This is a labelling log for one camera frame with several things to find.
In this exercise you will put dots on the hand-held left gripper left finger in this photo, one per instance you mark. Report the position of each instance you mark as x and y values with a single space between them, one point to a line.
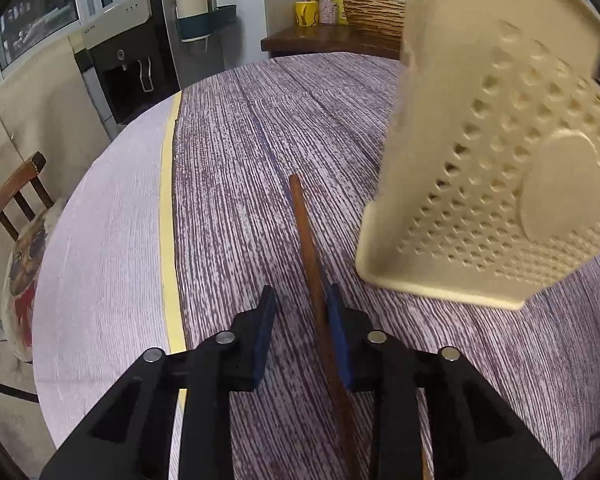
265 330

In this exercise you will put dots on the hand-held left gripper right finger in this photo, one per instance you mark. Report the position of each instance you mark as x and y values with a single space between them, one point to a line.
340 340

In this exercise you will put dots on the brown wooden chopstick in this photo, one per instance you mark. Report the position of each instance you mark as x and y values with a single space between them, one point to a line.
307 250

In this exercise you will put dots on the cream plastic utensil basket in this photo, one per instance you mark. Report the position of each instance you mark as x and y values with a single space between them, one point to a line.
480 160

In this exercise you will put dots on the yellow tape strip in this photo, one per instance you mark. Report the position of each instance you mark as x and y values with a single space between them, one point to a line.
167 210

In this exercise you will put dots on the cat print cushion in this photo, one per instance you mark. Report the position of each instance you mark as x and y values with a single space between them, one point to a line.
25 270

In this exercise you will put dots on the wooden chair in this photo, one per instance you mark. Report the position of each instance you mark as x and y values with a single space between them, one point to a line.
15 185

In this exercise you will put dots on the dark wooden counter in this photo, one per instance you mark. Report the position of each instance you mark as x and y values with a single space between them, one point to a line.
310 40

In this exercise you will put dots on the beige cloth cover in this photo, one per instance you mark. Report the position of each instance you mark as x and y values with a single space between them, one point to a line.
40 110

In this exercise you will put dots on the yellow mug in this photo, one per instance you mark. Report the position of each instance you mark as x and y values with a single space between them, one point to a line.
306 14

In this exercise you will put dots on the floral pump bottle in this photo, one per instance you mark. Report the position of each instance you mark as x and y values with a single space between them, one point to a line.
328 10

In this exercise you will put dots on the woven pattern wash basin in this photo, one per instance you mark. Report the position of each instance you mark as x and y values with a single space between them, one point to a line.
375 15

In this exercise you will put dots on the white black water dispenser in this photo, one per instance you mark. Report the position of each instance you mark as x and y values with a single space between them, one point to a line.
130 15

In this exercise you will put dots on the window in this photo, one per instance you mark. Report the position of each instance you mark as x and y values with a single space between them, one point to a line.
35 10

